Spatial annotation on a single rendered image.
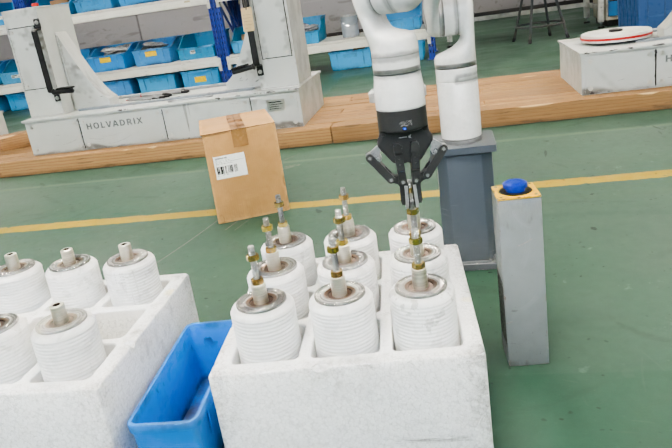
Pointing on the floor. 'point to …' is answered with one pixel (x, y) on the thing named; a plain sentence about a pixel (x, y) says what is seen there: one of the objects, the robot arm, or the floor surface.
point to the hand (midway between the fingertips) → (410, 194)
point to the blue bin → (183, 393)
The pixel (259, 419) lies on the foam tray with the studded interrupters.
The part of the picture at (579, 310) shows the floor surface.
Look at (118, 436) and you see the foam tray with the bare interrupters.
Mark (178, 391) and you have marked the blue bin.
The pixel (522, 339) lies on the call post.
